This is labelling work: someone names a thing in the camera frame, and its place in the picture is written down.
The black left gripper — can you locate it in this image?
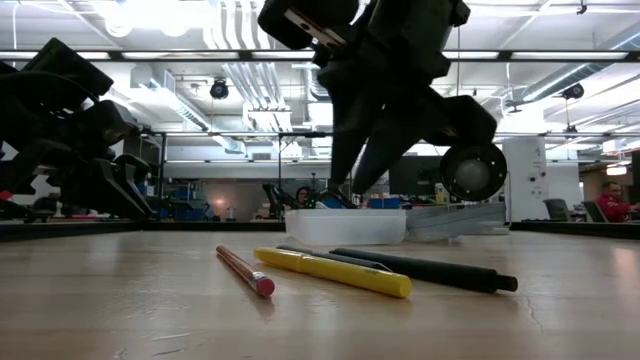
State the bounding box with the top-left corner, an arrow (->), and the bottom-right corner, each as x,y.
0,37 -> 155,222

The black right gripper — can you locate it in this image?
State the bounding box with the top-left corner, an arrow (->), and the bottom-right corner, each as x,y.
257,0 -> 499,195

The clear plastic supply box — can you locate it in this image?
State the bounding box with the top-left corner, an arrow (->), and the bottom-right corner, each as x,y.
284,207 -> 408,247

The smoky grey box lid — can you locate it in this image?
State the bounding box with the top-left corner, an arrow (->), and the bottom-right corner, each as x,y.
404,201 -> 507,244

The thin dark grey pen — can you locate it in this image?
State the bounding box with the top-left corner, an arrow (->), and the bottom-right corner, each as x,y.
277,244 -> 392,274

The yellow highlighter pen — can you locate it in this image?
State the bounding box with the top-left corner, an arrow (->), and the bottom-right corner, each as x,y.
253,246 -> 413,300

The thick black marker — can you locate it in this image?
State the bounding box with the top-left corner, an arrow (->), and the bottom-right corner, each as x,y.
330,247 -> 520,295

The orange pencil with pink eraser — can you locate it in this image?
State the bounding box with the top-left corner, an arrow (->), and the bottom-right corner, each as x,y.
215,244 -> 277,300

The black monitor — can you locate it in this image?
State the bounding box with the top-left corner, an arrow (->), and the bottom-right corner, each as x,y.
388,155 -> 444,197

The person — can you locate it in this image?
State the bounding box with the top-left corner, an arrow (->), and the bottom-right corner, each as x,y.
294,185 -> 315,209
596,180 -> 636,224

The cylindrical spot lamp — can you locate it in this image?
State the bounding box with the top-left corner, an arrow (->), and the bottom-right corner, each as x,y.
439,143 -> 508,203

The black overhead light bar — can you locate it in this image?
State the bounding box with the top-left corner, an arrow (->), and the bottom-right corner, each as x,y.
0,48 -> 640,64

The grey office chair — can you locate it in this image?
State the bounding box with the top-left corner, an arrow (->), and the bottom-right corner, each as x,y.
543,198 -> 574,223

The thin hanging cable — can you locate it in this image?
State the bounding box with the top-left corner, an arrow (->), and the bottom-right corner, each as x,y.
454,24 -> 462,99

